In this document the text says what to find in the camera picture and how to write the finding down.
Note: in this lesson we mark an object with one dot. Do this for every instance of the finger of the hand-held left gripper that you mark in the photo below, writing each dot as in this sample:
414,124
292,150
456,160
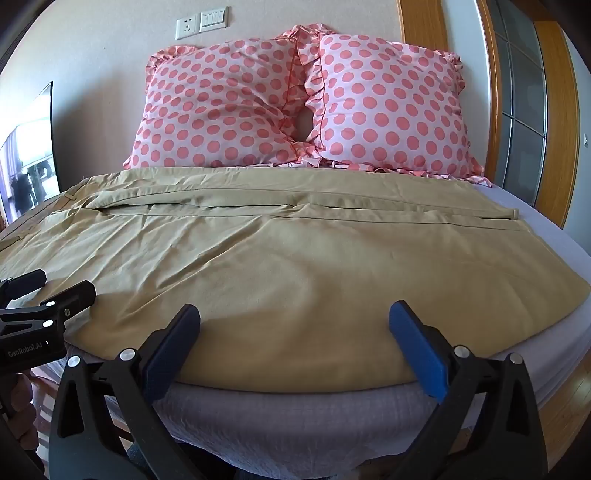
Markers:
69,295
25,282

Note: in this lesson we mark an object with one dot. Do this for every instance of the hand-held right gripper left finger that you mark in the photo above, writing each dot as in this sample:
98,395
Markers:
170,350

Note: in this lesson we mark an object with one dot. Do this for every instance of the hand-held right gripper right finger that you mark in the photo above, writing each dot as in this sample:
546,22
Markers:
422,353

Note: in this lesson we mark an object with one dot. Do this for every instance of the olive green bed cover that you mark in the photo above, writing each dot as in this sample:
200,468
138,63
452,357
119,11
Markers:
286,272

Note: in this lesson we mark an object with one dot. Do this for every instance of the person's left hand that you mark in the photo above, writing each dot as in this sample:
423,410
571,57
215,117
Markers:
19,406

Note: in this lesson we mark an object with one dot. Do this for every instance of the grey bed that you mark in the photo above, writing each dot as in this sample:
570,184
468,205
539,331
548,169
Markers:
323,429

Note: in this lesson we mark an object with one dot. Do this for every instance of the pink polka dot pillow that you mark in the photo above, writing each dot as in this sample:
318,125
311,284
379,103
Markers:
388,104
217,104

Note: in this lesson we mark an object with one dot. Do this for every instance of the wooden glass door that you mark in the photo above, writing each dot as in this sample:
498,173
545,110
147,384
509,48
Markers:
508,92

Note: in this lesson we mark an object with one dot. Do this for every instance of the white wall socket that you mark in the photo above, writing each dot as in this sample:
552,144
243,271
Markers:
186,26

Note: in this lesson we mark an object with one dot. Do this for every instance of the white light switch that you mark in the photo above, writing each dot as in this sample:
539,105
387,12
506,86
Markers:
214,19

